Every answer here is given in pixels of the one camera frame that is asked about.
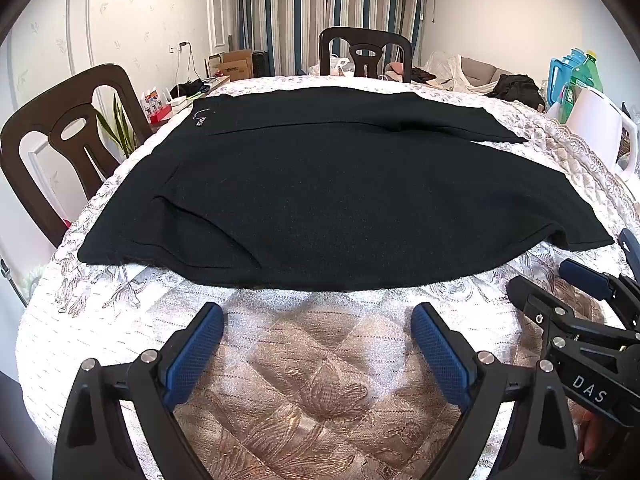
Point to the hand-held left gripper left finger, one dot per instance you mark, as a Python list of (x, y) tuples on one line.
[(192, 350)]

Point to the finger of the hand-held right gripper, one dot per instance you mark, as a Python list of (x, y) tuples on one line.
[(629, 246), (585, 276)]

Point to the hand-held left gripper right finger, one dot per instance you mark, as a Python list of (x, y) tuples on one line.
[(440, 350)]

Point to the black pants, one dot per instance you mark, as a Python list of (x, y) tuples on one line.
[(325, 185)]

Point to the person's right hand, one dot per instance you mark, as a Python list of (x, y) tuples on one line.
[(591, 440)]

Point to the quilted floral table cover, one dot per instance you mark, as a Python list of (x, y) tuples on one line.
[(320, 360)]

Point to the white electric kettle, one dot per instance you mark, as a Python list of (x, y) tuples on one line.
[(595, 120)]

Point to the green plastic bottle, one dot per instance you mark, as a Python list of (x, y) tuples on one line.
[(587, 77)]

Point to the blue plastic jug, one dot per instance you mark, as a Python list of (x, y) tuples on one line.
[(560, 77)]

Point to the black clothes pile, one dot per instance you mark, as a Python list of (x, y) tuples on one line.
[(515, 87)]

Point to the green potted plant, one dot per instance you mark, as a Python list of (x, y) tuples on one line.
[(117, 130)]

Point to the grey sofa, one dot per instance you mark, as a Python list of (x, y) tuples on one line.
[(480, 67)]

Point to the red box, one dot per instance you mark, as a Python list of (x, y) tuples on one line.
[(160, 116)]

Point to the white cloth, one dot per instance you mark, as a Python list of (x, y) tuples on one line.
[(450, 67)]

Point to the black cloth on cabinet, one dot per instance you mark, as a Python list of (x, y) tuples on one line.
[(195, 87)]

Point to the dark wooden chair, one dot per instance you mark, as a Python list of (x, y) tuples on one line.
[(107, 80), (330, 45)]

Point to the cardboard box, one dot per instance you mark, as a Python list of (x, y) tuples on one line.
[(237, 65)]

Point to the black suitcase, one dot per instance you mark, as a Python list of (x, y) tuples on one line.
[(261, 64)]

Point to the white plastic bag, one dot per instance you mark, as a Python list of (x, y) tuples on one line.
[(340, 66)]

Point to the striped curtain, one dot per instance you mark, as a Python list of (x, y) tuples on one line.
[(300, 10)]

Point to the wall socket with charger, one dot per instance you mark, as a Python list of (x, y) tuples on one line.
[(179, 47)]

